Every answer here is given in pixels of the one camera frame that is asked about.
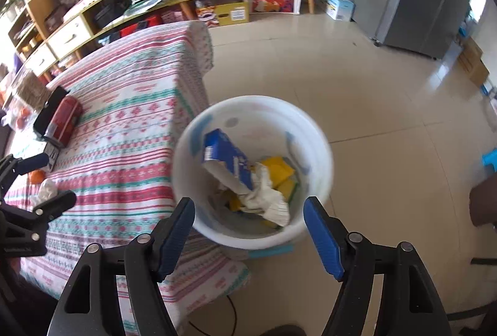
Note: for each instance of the glass biscuit jar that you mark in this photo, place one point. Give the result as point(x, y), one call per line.
point(29, 89)

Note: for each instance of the dark brown chair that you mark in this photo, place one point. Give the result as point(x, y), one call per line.
point(485, 204)

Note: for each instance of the white cabinet drawer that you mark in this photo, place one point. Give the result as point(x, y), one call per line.
point(40, 60)
point(72, 35)

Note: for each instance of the blue tissue box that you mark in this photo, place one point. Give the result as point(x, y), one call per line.
point(229, 153)

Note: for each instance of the patterned tablecloth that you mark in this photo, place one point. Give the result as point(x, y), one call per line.
point(128, 95)

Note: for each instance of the pink basket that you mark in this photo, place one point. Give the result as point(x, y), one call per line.
point(171, 16)

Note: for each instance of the brown cardboard boxes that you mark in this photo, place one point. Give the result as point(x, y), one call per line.
point(473, 62)

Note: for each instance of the yellow packet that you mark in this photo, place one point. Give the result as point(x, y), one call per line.
point(277, 169)

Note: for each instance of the bag of orange fruit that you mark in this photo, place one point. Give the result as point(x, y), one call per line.
point(11, 110)

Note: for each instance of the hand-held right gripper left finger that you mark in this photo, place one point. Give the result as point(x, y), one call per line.
point(176, 235)

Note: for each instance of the blue plastic stool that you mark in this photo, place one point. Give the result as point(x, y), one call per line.
point(490, 163)

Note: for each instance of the orange fruit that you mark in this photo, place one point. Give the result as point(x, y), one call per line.
point(24, 112)
point(18, 123)

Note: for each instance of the orange pepper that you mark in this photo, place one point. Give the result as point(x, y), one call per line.
point(37, 176)

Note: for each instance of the light blue flat board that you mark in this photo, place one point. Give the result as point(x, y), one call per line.
point(271, 251)

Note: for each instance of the red flat box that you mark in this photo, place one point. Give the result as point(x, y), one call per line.
point(139, 26)

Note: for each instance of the white crate with red print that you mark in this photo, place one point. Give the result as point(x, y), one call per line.
point(273, 3)

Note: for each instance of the black plastic tray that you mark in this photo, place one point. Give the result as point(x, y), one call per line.
point(50, 106)

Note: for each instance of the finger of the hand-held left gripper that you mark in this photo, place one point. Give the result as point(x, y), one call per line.
point(58, 202)
point(35, 162)

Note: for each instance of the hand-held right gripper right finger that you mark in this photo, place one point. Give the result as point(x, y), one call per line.
point(322, 239)

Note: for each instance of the white tissue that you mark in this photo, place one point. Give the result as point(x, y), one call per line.
point(46, 190)
point(268, 200)

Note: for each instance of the blue and white carton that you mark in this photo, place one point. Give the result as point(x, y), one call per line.
point(341, 7)

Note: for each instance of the yellow sponge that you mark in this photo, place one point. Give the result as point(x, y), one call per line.
point(288, 191)

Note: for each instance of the black box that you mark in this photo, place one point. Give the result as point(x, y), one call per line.
point(112, 13)

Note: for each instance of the yellow cardboard box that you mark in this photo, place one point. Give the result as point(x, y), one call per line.
point(229, 13)

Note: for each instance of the wooden shelf unit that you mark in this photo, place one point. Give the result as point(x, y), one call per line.
point(27, 17)

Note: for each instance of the red drink can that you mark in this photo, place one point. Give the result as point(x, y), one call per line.
point(64, 118)

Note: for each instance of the white plastic bucket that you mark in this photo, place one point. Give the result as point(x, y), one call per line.
point(240, 110)

